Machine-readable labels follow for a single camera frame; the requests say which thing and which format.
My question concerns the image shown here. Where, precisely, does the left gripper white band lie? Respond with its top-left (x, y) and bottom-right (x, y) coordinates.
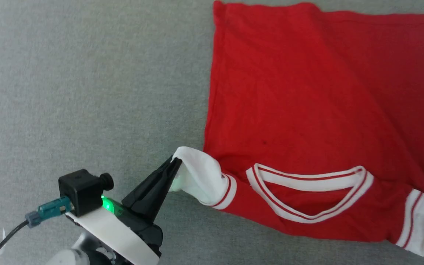
top-left (66, 156), bottom-right (183, 265)

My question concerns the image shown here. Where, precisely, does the red shirt with white sleeves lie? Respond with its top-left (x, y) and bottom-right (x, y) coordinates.
top-left (170, 1), bottom-right (424, 257)

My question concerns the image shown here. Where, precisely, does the teal cable connector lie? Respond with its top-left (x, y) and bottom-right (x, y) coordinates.
top-left (25, 195), bottom-right (75, 228)

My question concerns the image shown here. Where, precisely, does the thin black cable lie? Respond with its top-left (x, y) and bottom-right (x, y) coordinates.
top-left (0, 220), bottom-right (29, 264)

